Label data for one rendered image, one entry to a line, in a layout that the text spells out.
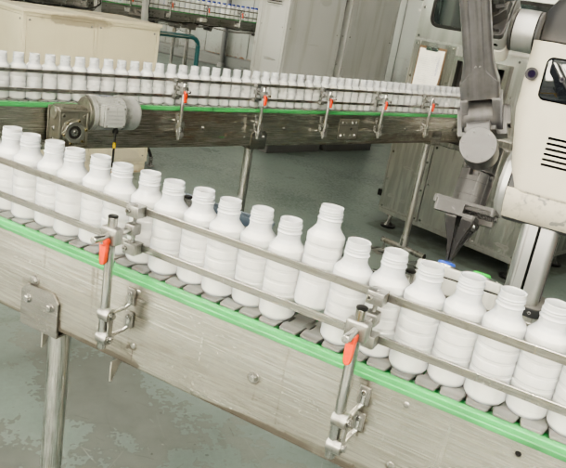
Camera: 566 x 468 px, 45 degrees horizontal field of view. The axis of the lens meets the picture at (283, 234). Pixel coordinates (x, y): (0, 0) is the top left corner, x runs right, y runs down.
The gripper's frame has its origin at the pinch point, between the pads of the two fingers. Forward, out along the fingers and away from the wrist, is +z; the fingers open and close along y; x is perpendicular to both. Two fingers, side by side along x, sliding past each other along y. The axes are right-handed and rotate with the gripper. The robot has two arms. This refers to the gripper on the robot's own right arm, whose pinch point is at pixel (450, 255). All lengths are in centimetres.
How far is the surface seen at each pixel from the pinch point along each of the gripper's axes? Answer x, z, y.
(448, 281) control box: -3.9, 4.3, 1.8
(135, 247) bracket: -19, 16, -48
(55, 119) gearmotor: 72, -8, -165
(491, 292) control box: -3.8, 3.7, 8.6
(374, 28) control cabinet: 590, -245, -276
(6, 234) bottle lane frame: -16, 22, -79
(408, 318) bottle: -18.0, 11.3, 0.8
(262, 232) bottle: -17.7, 6.3, -26.1
